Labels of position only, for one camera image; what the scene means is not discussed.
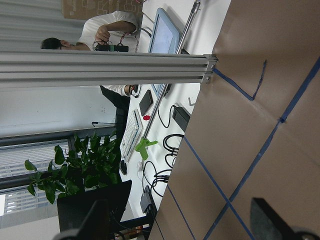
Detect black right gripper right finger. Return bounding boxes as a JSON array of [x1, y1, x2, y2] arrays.
[[250, 197, 320, 240]]

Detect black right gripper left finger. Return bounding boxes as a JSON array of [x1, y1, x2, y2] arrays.
[[55, 199, 110, 240]]

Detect black monitor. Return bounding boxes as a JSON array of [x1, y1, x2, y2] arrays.
[[56, 180, 132, 231]]

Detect black usb hub box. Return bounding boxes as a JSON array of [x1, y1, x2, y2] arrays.
[[140, 185, 158, 217]]

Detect green potted plant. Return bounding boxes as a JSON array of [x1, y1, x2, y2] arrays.
[[24, 131, 122, 204]]

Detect green clamp on rod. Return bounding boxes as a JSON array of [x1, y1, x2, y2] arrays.
[[134, 137, 158, 161]]

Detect white keyboard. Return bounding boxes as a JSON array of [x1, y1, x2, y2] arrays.
[[120, 108, 143, 162]]

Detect black smartphone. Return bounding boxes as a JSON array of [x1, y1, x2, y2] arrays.
[[139, 89, 154, 116]]

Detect black power adapter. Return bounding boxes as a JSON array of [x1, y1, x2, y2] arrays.
[[172, 105, 191, 132]]

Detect seated person white shirt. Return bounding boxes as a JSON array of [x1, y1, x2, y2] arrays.
[[40, 10, 139, 138]]

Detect blue teach pendant tablet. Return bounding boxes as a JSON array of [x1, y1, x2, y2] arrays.
[[147, 7, 181, 96]]

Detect aluminium frame post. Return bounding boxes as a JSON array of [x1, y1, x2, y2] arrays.
[[0, 49, 218, 89]]

